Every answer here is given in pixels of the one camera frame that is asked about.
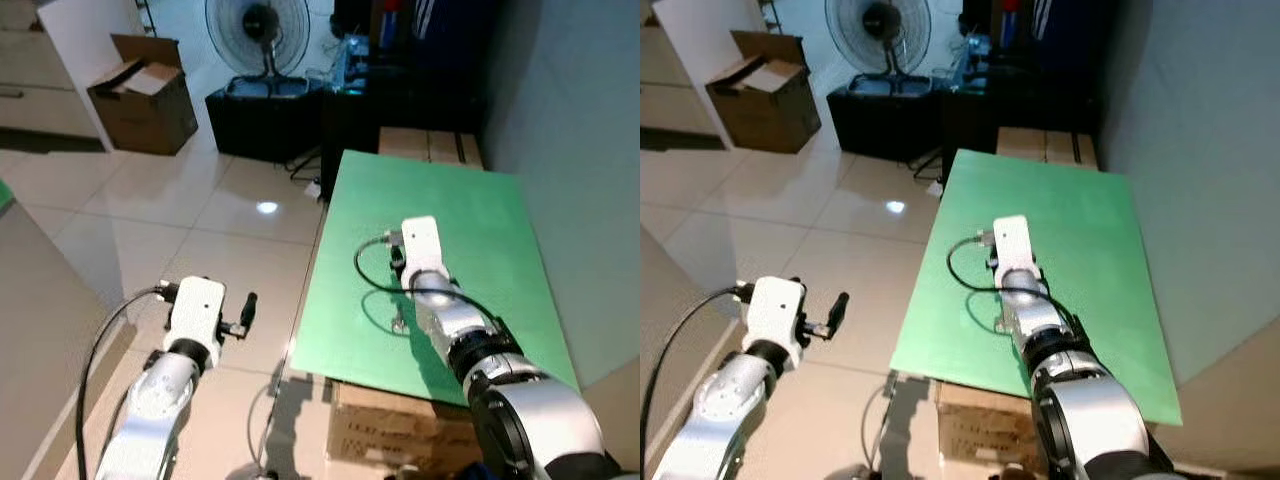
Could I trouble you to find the plain green board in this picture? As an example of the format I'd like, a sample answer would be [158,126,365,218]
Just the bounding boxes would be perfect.
[889,148,1183,426]
[289,149,582,406]

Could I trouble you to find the flat brown cardboard box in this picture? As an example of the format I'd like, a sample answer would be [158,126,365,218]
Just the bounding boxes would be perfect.
[997,127,1099,169]
[378,127,484,169]

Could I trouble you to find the beige counter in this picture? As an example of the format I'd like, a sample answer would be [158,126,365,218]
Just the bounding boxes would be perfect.
[640,228,746,473]
[0,200,133,480]

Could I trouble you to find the black cabinet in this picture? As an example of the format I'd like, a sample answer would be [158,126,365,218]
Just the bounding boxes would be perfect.
[940,60,1106,191]
[320,60,491,201]

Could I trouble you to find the printed brown cardboard box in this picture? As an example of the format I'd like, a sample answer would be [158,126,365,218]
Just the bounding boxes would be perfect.
[935,380,1051,473]
[328,380,483,473]

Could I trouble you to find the black storage crate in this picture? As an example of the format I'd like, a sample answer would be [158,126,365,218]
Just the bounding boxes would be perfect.
[205,75,326,164]
[826,75,946,161]

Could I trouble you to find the open brown cardboard box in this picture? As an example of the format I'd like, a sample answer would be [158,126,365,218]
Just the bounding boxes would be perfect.
[705,30,823,155]
[87,34,199,157]

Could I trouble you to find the dark blue bag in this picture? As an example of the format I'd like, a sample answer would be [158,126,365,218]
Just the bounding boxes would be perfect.
[1030,0,1111,71]
[405,0,491,76]

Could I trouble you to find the black standing fan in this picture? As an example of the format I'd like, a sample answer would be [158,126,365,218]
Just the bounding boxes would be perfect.
[826,0,932,79]
[205,0,312,81]

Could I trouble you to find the beige drawer cabinet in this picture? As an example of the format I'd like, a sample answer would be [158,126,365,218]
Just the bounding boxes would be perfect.
[0,0,101,141]
[640,0,721,136]

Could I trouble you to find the white panel board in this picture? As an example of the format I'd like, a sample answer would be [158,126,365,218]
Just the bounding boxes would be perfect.
[37,0,148,151]
[650,0,766,141]

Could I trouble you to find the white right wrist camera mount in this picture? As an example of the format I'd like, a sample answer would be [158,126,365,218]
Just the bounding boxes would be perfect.
[992,215,1041,291]
[400,217,448,291]

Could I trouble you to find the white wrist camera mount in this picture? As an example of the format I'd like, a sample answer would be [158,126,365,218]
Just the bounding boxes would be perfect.
[165,277,227,366]
[745,277,809,361]
[400,217,448,291]
[992,215,1041,291]

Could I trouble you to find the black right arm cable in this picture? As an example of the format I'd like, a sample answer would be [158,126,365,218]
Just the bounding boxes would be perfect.
[353,232,506,336]
[946,232,1091,331]

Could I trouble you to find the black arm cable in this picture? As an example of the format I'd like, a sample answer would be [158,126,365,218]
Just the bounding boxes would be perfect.
[353,232,506,336]
[640,284,757,471]
[75,284,179,480]
[946,232,1091,331]

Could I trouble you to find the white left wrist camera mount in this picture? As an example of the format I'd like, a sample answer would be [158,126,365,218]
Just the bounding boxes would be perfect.
[745,277,809,361]
[165,277,227,366]

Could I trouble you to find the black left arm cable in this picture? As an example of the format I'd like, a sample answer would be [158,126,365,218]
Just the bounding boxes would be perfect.
[75,284,179,480]
[640,284,757,471]

